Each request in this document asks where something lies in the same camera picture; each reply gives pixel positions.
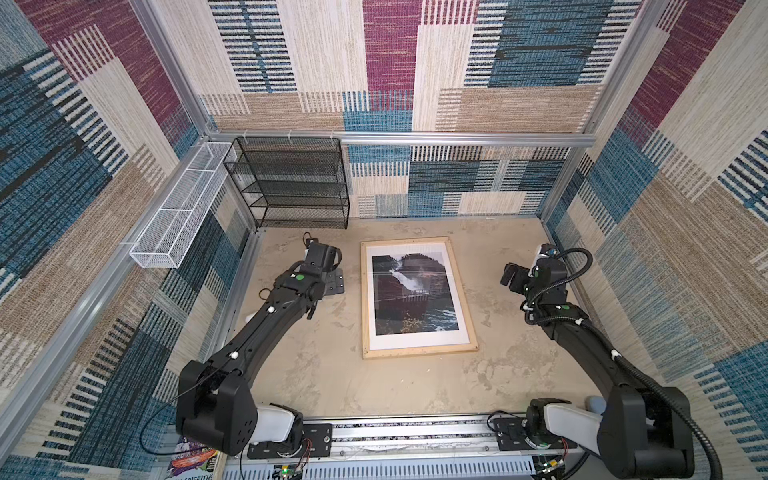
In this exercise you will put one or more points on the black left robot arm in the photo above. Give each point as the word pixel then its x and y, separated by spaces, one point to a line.
pixel 215 405

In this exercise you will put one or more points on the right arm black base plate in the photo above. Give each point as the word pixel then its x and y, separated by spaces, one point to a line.
pixel 511 435

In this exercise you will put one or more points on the white wire mesh basket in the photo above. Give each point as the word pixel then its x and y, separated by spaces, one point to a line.
pixel 167 238

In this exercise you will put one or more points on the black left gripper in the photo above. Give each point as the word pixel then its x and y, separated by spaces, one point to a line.
pixel 334 282

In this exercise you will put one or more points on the aluminium front rail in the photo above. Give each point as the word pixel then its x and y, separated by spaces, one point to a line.
pixel 421 447

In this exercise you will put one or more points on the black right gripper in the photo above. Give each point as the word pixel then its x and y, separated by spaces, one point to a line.
pixel 519 276

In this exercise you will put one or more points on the black wire mesh shelf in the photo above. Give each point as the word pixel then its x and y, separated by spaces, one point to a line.
pixel 291 183

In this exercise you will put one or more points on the white bordered dark photo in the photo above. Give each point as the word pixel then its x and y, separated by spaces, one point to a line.
pixel 412 294

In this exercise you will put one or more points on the light wooden picture frame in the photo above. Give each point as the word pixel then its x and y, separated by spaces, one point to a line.
pixel 363 354

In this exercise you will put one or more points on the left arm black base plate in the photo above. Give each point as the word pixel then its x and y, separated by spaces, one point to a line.
pixel 314 441

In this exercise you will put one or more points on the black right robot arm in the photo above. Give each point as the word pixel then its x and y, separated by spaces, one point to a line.
pixel 641 433

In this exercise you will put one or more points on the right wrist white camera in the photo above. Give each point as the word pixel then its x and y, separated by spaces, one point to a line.
pixel 546 251

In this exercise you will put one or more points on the colourful treehouse book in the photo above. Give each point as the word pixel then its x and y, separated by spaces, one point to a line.
pixel 192 461

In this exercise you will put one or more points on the grey blue padded object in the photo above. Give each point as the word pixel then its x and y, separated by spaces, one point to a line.
pixel 596 404

